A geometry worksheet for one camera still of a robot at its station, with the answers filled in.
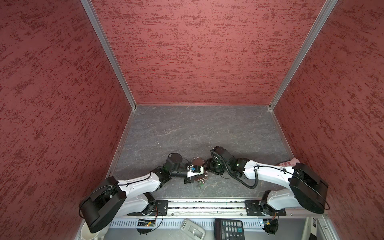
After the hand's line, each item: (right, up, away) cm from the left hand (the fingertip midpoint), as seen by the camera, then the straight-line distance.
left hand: (202, 174), depth 78 cm
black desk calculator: (+12, -21, -11) cm, 26 cm away
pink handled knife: (+54, +3, +10) cm, 55 cm away
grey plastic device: (-5, -22, -10) cm, 25 cm away
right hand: (0, +1, +3) cm, 3 cm away
